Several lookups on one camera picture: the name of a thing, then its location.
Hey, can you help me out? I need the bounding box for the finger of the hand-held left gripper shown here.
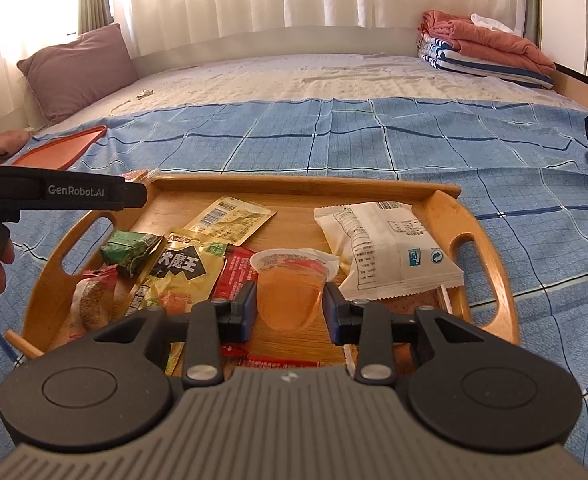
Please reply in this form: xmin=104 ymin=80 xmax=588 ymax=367
xmin=123 ymin=179 xmax=149 ymax=210

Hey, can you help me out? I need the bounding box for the blue plaid bed sheet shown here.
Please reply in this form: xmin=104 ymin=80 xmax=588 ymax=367
xmin=0 ymin=97 xmax=588 ymax=461

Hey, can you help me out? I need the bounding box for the small green packet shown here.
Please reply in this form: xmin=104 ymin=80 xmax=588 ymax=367
xmin=99 ymin=230 xmax=165 ymax=279

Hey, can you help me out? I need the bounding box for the blue striped folded blanket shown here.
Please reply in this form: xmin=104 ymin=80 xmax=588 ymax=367
xmin=416 ymin=32 xmax=554 ymax=91

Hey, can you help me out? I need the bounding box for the white mattress pad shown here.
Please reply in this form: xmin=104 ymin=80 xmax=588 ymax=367
xmin=34 ymin=52 xmax=588 ymax=127

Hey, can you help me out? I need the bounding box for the pink folded blanket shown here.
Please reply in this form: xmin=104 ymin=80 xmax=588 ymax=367
xmin=420 ymin=10 xmax=557 ymax=78

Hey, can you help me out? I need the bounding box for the wooden tray with handles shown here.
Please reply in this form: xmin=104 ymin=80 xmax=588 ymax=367
xmin=5 ymin=174 xmax=520 ymax=381

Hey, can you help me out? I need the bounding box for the white snack packet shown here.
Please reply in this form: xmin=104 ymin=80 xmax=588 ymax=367
xmin=314 ymin=201 xmax=465 ymax=303

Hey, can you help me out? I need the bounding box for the orange-red plastic lid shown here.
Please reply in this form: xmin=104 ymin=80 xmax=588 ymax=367
xmin=11 ymin=125 xmax=108 ymax=171

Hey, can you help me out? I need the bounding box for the clear rice cake packet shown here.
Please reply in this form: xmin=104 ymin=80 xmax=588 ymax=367
xmin=66 ymin=266 xmax=121 ymax=342

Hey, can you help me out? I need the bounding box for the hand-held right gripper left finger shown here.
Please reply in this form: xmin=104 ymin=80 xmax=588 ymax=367
xmin=91 ymin=280 xmax=259 ymax=389

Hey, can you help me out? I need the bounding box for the red-brown snack bar packet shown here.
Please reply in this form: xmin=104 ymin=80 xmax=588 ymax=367
xmin=211 ymin=246 xmax=261 ymax=302

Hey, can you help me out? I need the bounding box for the brown cloth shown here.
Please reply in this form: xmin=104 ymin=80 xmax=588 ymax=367
xmin=0 ymin=130 xmax=33 ymax=159

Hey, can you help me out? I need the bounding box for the purple pillow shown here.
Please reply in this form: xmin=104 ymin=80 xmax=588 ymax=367
xmin=16 ymin=22 xmax=140 ymax=124

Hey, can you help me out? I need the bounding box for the small clear red packet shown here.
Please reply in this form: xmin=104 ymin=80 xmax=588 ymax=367
xmin=221 ymin=344 xmax=349 ymax=370

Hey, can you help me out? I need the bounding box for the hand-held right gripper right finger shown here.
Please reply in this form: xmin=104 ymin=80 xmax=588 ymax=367
xmin=322 ymin=281 xmax=498 ymax=387

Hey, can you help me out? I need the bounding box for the small yellow snack packet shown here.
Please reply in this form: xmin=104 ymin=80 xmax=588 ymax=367
xmin=181 ymin=196 xmax=277 ymax=247

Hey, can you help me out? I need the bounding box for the white sheer curtain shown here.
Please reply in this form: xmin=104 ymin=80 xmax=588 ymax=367
xmin=111 ymin=0 xmax=529 ymax=59
xmin=0 ymin=0 xmax=82 ymax=128

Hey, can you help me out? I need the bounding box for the yellow seaweed snack packet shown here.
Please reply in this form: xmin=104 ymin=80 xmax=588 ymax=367
xmin=124 ymin=230 xmax=229 ymax=377

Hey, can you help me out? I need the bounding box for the white folded cloth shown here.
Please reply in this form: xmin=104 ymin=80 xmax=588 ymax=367
xmin=470 ymin=12 xmax=515 ymax=32

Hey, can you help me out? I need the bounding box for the orange jelly cup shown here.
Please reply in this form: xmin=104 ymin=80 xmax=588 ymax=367
xmin=250 ymin=248 xmax=341 ymax=332

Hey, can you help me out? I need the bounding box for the wooden bed frame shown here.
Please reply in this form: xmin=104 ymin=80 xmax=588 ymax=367
xmin=554 ymin=62 xmax=588 ymax=99

